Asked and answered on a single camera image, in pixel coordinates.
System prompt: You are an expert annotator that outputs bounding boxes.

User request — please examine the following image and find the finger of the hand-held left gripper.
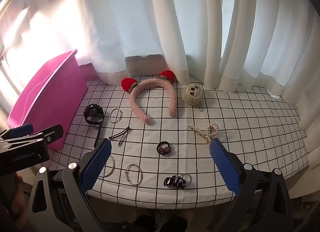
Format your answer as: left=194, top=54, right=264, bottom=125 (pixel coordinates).
left=30, top=124, right=64, bottom=145
left=0, top=123, right=34, bottom=140

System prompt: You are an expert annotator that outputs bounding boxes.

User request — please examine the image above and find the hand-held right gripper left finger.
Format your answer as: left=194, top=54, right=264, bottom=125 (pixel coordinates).
left=26, top=138, right=112, bottom=232

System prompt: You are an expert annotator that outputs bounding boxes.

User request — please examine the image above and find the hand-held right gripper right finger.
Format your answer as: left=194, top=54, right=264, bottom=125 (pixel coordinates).
left=209, top=138, right=293, bottom=232

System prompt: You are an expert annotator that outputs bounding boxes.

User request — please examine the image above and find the black hair pin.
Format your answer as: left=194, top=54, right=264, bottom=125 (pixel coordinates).
left=109, top=126, right=132, bottom=146

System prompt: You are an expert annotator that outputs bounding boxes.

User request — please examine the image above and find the pink plastic bin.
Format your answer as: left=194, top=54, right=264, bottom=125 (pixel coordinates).
left=7, top=49, right=88, bottom=151

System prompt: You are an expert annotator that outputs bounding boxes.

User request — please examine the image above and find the black wrist watch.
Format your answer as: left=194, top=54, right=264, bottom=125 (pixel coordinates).
left=84, top=104, right=105, bottom=147

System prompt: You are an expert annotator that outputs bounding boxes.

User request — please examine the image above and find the small silver bangle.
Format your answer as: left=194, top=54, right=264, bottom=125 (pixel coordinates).
left=109, top=108, right=123, bottom=123

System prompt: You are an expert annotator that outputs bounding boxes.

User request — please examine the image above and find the black patterned scrunchie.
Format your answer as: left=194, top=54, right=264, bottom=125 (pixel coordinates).
left=164, top=175, right=187, bottom=189

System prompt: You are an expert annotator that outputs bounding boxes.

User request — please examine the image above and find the purple knot hair tie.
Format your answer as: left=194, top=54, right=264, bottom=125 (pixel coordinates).
left=157, top=141, right=172, bottom=156

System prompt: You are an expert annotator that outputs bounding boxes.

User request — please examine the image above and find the pink fuzzy strawberry headband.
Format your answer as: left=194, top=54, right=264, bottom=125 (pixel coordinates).
left=121, top=70, right=178, bottom=125

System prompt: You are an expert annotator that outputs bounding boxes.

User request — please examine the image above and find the beige plush ball keychain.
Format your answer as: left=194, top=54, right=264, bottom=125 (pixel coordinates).
left=181, top=84, right=204, bottom=112

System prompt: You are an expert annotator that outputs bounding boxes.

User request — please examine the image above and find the person's left hand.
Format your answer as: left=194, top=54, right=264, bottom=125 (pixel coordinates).
left=10, top=173, right=27, bottom=219

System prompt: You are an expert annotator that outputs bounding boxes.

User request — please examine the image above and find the large silver bangle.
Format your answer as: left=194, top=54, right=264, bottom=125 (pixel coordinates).
left=99, top=154, right=115, bottom=178

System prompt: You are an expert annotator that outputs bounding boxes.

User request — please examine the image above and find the pearl hair clip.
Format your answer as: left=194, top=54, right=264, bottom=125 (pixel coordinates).
left=188, top=122, right=220, bottom=145

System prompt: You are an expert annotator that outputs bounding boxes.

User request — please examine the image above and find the dark shoe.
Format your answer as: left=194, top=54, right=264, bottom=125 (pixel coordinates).
left=122, top=214, right=158, bottom=232
left=160, top=216, right=188, bottom=232

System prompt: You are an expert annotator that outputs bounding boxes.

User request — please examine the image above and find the cream thick curtain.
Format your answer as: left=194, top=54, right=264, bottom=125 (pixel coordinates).
left=204, top=0, right=320, bottom=130

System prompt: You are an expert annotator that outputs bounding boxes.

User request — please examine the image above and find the silver open bracelet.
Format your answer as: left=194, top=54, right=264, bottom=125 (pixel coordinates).
left=125, top=163, right=143, bottom=185

